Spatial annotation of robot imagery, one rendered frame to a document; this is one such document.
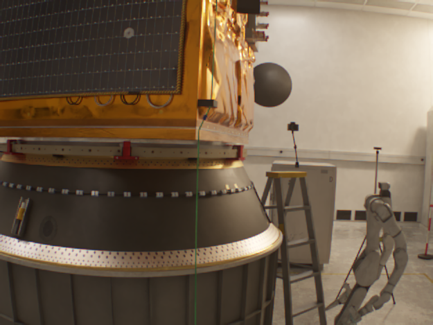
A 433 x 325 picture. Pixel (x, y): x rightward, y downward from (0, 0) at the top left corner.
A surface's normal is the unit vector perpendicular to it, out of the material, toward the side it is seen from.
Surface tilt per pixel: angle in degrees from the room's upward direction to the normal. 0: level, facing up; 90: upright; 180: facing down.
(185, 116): 94
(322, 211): 90
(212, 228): 62
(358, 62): 90
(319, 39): 90
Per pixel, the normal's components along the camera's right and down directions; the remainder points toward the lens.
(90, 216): 0.11, -0.41
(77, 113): -0.18, 0.22
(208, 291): 0.61, 0.07
